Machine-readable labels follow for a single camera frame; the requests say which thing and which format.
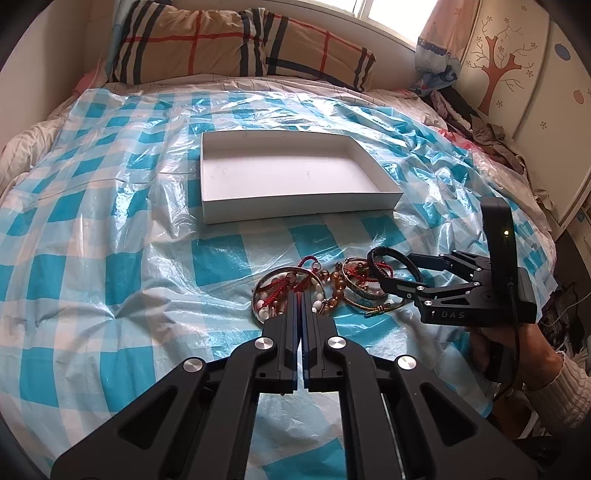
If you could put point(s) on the white sweater right forearm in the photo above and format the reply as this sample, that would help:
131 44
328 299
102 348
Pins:
563 405

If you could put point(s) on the right plaid pillow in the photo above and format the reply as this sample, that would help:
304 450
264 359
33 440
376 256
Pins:
296 48

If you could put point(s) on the pile of dark clothes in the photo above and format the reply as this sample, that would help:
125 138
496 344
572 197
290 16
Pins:
462 119

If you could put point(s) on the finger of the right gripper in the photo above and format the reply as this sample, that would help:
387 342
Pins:
442 262
408 291

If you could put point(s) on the window with white frame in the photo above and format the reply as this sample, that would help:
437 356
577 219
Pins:
404 19

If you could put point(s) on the wardrobe with tree decal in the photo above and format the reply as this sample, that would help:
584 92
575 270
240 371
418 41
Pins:
521 72

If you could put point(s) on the left plaid pillow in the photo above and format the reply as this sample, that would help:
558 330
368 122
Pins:
153 40

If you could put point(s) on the plaid pillow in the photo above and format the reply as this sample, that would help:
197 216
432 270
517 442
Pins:
296 48
153 40

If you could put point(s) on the blue pink curtain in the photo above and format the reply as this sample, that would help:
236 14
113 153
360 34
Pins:
442 44

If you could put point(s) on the white shallow cardboard box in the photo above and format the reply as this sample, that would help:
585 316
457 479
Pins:
258 174

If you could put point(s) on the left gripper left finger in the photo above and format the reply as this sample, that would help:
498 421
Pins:
278 372

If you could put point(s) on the blue checkered plastic sheet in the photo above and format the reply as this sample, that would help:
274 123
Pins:
109 276

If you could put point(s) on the person's right hand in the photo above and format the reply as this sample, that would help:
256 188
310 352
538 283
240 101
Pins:
533 360

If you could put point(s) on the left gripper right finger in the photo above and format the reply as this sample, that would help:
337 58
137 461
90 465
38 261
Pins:
321 373

